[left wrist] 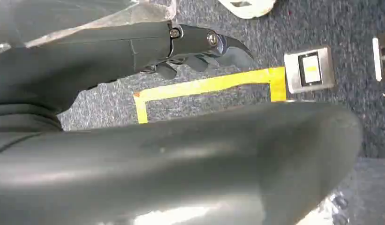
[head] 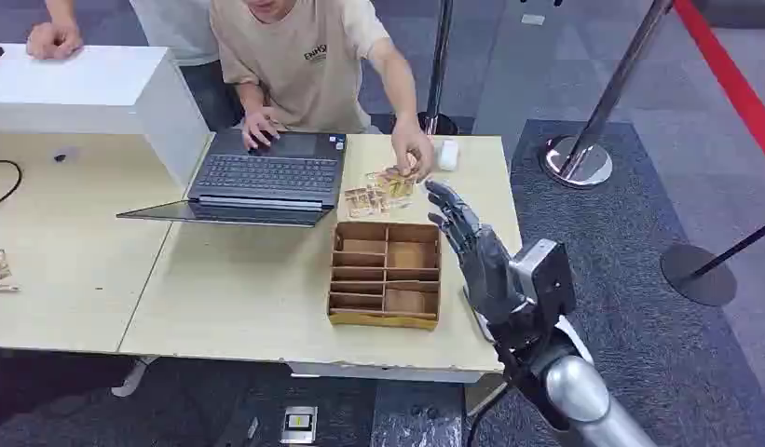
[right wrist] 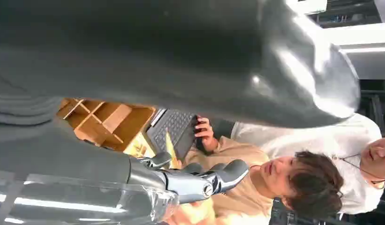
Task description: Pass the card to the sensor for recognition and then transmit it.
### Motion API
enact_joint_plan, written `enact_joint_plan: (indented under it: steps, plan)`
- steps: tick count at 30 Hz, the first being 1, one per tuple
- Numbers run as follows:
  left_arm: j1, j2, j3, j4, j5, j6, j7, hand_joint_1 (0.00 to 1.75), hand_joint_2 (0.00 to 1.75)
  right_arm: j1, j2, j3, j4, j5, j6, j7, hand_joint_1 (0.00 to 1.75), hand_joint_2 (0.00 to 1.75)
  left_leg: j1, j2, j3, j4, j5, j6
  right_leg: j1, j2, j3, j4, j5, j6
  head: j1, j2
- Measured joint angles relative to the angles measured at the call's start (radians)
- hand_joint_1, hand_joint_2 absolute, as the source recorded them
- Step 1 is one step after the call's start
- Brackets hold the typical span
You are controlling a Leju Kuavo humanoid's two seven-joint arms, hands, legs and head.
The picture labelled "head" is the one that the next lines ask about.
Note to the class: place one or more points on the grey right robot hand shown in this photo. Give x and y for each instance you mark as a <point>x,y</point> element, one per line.
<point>487,265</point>

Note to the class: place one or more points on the white table leg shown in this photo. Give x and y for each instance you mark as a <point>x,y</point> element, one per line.
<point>134,376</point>

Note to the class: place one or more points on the white cabinet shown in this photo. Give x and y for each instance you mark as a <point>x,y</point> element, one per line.
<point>92,92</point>

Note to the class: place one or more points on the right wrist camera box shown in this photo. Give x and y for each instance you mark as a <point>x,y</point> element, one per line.
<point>545,274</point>

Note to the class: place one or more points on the standing person's hand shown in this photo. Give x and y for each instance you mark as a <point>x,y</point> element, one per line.
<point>53,41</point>

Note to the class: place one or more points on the black stanchion post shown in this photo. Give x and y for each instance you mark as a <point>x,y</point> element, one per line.
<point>697,274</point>
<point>441,68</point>

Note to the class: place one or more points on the wooden compartment box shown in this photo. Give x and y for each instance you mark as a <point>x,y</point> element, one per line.
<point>385,277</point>

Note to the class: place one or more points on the red barrier belt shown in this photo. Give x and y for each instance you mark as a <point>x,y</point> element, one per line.
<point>728,74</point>

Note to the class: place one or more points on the metal floor socket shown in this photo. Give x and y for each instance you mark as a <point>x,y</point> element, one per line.
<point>299,424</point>

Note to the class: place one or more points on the black laptop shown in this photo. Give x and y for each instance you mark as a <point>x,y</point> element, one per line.
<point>268,179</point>

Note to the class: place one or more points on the seated person's left hand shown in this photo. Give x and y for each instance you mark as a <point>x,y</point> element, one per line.
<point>413,148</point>

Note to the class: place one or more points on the seated person's right hand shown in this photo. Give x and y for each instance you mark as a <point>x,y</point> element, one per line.
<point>260,126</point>

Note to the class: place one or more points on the small white device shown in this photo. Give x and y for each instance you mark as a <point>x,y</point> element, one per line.
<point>448,155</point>

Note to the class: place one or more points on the small dark desk grommet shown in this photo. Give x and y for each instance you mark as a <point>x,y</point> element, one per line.
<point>60,157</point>

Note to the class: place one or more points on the chrome stanchion post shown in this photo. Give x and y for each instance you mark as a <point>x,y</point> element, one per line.
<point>582,151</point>

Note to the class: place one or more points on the standing person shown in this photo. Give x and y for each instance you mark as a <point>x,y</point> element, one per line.
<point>172,28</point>

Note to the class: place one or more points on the seated person's hand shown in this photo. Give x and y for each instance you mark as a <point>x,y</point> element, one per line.
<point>260,126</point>
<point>413,148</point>

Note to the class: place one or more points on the seated person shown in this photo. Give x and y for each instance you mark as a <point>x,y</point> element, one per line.
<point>308,55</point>

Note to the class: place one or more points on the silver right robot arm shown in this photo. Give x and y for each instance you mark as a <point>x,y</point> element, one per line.
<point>579,395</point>

